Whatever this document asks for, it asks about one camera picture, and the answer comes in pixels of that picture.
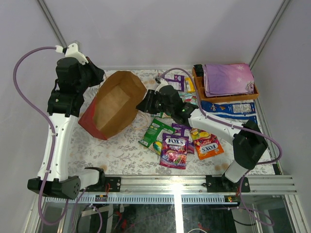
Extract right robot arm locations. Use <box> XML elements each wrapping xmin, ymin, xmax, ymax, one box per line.
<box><xmin>136</xmin><ymin>85</ymin><xmax>268</xmax><ymax>192</ymax></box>

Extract black items in tray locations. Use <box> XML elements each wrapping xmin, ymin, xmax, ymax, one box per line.
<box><xmin>193</xmin><ymin>64</ymin><xmax>204</xmax><ymax>77</ymax></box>

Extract purple folded cloth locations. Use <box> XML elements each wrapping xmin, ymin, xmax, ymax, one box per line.
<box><xmin>203</xmin><ymin>63</ymin><xmax>255</xmax><ymax>97</ymax></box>

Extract wooden tray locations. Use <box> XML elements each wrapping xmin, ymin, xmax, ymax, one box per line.
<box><xmin>191</xmin><ymin>67</ymin><xmax>260</xmax><ymax>104</ymax></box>

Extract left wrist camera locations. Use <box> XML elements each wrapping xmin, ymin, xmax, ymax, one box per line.
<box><xmin>55</xmin><ymin>41</ymin><xmax>89</xmax><ymax>65</ymax></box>

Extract floral table mat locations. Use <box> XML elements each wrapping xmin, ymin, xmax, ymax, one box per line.
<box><xmin>65</xmin><ymin>69</ymin><xmax>276</xmax><ymax>176</ymax></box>

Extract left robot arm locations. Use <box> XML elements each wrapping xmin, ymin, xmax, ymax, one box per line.
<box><xmin>27</xmin><ymin>57</ymin><xmax>106</xmax><ymax>200</ymax></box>

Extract blue chips bag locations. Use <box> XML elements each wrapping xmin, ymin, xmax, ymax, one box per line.
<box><xmin>201</xmin><ymin>101</ymin><xmax>258</xmax><ymax>123</ymax></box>

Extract red paper bag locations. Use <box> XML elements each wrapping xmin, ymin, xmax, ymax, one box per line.
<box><xmin>78</xmin><ymin>71</ymin><xmax>147</xmax><ymax>140</ymax></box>

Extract purple snack packet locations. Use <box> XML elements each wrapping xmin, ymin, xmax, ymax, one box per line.
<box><xmin>164</xmin><ymin>73</ymin><xmax>185</xmax><ymax>92</ymax></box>
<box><xmin>172</xmin><ymin>123</ymin><xmax>194</xmax><ymax>154</ymax></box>

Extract colourful snack packet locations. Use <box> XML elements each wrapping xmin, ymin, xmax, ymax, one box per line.
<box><xmin>159</xmin><ymin>133</ymin><xmax>189</xmax><ymax>170</ymax></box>

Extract yellow snack packet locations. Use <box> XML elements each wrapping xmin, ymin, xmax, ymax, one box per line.
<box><xmin>185</xmin><ymin>77</ymin><xmax>195</xmax><ymax>93</ymax></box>

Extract orange Fox's candy bag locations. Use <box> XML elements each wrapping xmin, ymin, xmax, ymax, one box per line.
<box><xmin>190</xmin><ymin>128</ymin><xmax>224</xmax><ymax>160</ymax></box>

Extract green white snack packet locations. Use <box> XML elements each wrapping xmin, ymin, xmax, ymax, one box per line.
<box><xmin>179</xmin><ymin>92</ymin><xmax>198</xmax><ymax>105</ymax></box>

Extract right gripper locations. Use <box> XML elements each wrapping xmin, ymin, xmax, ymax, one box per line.
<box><xmin>136</xmin><ymin>90</ymin><xmax>173</xmax><ymax>115</ymax></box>

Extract aluminium rail frame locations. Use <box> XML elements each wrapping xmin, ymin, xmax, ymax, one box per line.
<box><xmin>25</xmin><ymin>175</ymin><xmax>311</xmax><ymax>233</ymax></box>

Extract green yellow snack bag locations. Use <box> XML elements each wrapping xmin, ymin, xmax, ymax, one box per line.
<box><xmin>151</xmin><ymin>112</ymin><xmax>171</xmax><ymax>118</ymax></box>

